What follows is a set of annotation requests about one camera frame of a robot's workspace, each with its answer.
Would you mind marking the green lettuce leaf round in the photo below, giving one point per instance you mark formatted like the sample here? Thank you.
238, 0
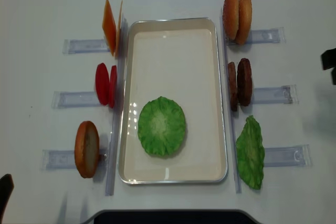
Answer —
161, 127

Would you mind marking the black robot base front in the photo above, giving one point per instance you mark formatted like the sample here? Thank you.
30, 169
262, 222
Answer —
173, 216

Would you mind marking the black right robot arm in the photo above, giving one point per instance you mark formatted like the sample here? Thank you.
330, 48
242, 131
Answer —
328, 59

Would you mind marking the red tomato slice inner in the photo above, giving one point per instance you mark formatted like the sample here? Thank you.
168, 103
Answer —
112, 86

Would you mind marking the red tomato slice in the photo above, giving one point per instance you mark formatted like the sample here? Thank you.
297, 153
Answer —
102, 84
112, 86

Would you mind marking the red tomato slice outer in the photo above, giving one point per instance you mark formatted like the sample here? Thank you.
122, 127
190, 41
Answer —
102, 84

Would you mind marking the brown meat patty inner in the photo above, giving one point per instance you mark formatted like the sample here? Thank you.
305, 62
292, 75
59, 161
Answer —
232, 86

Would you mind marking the brown meat patty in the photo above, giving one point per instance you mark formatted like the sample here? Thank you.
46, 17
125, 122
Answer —
232, 86
244, 82

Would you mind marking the orange cheese slice inner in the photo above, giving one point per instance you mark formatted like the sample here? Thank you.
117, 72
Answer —
118, 31

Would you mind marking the orange cheese slice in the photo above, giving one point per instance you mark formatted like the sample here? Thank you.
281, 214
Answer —
109, 27
118, 31

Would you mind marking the brown meat patty outer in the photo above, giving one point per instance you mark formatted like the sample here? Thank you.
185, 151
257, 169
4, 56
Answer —
244, 82

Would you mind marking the upright bread slice left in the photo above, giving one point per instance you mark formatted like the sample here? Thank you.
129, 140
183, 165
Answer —
87, 149

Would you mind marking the orange cheese slice outer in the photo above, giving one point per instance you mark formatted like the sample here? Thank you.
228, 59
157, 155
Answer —
109, 27

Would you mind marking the green lettuce leaf in holder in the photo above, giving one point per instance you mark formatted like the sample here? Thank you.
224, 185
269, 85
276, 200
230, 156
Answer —
251, 154

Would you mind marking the white rectangular metal tray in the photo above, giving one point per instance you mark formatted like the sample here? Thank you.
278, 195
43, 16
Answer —
177, 59

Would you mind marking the clear acrylic rack right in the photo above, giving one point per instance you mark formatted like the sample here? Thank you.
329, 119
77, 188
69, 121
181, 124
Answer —
295, 156

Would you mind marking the clear acrylic rack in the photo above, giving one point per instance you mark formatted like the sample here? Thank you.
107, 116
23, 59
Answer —
295, 156
56, 159

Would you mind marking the sesame bun top half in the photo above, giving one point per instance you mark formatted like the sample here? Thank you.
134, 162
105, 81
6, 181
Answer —
231, 18

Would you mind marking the plain bun half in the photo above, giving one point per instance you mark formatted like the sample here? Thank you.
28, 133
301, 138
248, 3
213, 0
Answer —
244, 24

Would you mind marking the clear acrylic rack left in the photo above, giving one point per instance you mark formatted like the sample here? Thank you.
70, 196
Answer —
56, 159

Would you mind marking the black left gripper tip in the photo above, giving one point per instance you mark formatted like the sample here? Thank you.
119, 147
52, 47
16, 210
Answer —
6, 188

